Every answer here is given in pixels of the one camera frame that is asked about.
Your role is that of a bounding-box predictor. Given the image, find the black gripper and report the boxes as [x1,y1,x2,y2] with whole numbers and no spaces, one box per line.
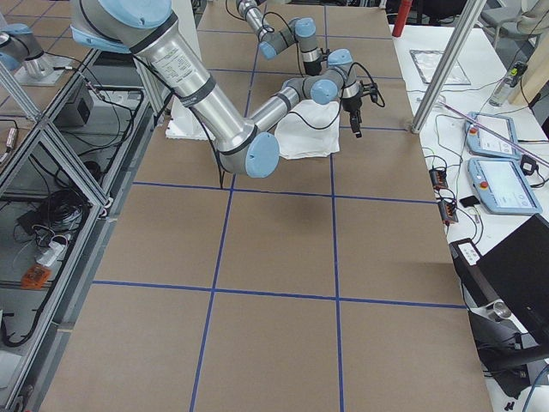
[341,81,379,138]

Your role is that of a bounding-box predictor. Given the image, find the white long-sleeve printed shirt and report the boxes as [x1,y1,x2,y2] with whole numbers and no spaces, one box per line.
[274,100,340,160]

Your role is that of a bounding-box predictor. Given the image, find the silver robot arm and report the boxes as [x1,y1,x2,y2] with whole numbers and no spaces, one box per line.
[70,1,384,178]
[235,1,323,76]

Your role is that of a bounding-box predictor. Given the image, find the silver foil tray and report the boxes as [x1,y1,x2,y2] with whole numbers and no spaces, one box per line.
[409,49,472,86]

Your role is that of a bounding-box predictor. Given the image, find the upper orange black adapter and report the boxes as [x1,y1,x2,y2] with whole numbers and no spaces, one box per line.
[429,168,449,190]

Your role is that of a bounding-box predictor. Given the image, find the orange black adapter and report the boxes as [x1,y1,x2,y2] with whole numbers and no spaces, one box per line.
[429,168,449,190]
[437,199,459,227]

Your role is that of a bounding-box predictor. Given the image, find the red cylinder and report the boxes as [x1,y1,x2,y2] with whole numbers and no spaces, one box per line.
[392,0,413,38]

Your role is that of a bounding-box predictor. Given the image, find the upper blue teach pendant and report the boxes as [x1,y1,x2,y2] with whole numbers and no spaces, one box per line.
[465,112,520,160]

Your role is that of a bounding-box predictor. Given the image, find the blue teach pendant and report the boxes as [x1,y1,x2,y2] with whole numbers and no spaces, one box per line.
[468,158,543,215]
[465,112,520,160]

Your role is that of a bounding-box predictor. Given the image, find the lower orange black adapter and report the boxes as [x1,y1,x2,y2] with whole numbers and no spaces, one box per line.
[437,199,459,227]

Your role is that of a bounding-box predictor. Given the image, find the clear water bottle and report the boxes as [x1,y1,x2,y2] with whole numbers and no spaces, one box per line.
[488,61,528,106]

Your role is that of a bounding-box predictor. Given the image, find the lower blue teach pendant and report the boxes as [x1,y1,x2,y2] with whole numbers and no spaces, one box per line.
[468,158,543,215]

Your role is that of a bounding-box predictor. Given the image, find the black box white label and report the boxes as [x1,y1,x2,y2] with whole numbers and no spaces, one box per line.
[449,238,482,280]

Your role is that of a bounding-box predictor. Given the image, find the black laptop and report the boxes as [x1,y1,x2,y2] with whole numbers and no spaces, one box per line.
[478,214,548,343]

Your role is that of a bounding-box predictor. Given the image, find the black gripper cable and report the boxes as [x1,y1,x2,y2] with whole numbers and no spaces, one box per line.
[289,62,385,130]
[225,0,301,74]

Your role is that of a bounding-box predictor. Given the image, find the aluminium frame post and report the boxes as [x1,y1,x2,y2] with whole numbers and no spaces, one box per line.
[410,0,486,134]

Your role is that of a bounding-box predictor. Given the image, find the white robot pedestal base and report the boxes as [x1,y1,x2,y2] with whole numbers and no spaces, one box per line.
[166,0,207,141]

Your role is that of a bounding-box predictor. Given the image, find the grey box under frame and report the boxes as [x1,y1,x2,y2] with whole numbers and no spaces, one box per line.
[53,82,94,128]

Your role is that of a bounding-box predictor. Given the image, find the orange device on rail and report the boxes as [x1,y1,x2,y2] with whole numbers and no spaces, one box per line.
[21,264,51,290]

